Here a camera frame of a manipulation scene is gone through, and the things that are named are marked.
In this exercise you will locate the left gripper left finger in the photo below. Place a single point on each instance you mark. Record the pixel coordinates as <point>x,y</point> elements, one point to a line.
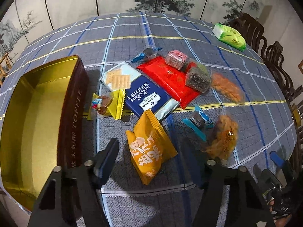
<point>68,192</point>

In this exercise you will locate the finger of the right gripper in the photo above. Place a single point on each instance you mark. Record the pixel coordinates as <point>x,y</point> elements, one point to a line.
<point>278,161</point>

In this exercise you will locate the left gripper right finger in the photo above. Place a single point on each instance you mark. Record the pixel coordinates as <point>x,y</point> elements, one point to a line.
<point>246,205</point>

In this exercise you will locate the clear fried twist snack bag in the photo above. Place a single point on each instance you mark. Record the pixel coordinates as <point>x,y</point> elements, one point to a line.
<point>224,138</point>

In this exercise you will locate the orange snack bag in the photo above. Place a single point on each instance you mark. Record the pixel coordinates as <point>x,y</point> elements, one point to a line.
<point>149,146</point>

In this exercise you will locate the yellow cake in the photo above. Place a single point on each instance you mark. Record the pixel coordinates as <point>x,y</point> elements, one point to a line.
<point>106,105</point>

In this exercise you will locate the blue chocolate candy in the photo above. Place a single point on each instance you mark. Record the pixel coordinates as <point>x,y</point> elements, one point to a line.
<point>199,122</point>

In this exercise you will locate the blue soda cracker pack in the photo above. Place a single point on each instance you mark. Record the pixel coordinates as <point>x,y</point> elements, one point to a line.
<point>141,94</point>

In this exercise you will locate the dark sesame block snack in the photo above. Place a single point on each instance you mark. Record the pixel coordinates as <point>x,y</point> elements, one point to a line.
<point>197,77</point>

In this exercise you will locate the blue dark candy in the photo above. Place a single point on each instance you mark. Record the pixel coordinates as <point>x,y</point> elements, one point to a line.
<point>146,55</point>

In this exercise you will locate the pink cube snack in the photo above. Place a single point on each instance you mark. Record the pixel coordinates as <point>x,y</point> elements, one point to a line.
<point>176,59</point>

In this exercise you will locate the gold and maroon toffee tin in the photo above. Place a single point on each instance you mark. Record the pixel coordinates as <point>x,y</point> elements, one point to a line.
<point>42,127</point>

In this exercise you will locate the clear orange cracker pack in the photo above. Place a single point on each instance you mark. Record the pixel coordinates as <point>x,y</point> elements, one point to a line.
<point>227,88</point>

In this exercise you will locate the dark wooden chair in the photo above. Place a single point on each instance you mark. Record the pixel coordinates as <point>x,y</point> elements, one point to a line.
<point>272,55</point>
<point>250,29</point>

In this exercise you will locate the blue plaid tablecloth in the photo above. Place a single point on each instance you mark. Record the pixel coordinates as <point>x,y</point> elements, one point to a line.
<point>171,199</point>

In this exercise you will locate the red snack packet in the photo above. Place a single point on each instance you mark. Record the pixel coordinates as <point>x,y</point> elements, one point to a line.
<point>170,79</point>

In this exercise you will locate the green tissue pack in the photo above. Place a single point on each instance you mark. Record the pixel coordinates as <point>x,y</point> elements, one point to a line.
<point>230,36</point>

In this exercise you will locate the small bamboo stool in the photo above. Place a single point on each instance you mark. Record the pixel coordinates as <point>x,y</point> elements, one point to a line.
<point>5,67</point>

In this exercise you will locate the painted folding screen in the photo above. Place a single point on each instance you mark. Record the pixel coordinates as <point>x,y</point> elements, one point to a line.
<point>26,20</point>

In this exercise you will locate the framed picture on wall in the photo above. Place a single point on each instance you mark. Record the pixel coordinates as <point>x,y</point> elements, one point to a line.
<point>300,66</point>

